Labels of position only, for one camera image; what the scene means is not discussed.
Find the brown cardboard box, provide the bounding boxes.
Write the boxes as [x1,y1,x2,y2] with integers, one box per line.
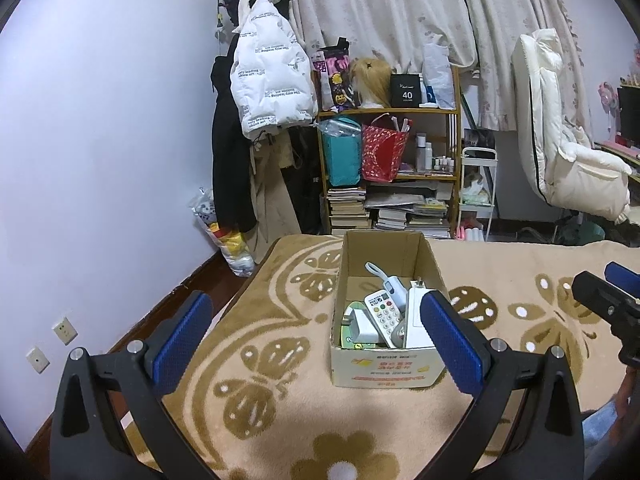
[330,231,446,389]

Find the cream down coat on chair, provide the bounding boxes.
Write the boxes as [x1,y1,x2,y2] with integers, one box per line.
[512,28,631,223]

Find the beige patterned carpet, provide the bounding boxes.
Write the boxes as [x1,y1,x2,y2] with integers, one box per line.
[164,232,639,479]

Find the white metal trolley cart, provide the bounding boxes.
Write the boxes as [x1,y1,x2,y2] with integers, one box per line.
[456,148,498,242]

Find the white remote control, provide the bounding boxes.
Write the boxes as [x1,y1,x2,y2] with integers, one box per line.
[364,289,404,349]

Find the white power adapter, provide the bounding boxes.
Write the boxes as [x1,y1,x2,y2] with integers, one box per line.
[347,309,381,344]

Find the green Pochacco oval fan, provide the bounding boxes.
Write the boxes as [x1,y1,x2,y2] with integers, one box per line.
[341,301,385,350]

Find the white bottles on shelf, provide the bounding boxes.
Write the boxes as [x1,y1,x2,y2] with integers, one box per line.
[414,132,454,174]

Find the plastic bag with snacks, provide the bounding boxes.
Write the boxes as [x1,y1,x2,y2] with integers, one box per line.
[190,188,255,278]

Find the wooden bookshelf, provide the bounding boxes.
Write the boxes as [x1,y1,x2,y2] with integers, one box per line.
[317,58,461,235]

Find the red patterned gift bag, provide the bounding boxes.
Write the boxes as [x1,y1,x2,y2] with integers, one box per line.
[361,113,409,183]

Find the stack of books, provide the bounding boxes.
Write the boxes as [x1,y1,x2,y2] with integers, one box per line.
[326,186,372,236]

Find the black hanging coat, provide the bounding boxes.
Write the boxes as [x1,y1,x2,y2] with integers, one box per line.
[210,32,257,233]

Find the black box marked 40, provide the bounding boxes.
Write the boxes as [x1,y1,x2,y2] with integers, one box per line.
[390,74,422,108]

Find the teal fabric bag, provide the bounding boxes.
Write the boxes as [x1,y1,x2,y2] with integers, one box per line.
[319,116,362,186]

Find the blonde wig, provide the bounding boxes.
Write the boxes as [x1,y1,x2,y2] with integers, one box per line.
[350,58,393,108]

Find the beige trench coat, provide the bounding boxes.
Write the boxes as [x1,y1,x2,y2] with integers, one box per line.
[244,131,300,264]

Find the floral curtain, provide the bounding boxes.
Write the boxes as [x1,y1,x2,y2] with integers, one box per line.
[292,0,591,131]

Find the white puffer jacket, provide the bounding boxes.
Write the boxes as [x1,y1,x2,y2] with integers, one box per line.
[230,0,318,142]

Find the lower wall socket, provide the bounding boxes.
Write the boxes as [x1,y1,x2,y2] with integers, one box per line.
[26,346,50,374]

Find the wall socket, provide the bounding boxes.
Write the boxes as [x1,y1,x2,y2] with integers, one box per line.
[52,318,78,346]
[26,346,50,374]

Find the upper wall socket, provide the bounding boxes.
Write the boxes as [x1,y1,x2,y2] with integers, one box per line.
[52,318,78,346]

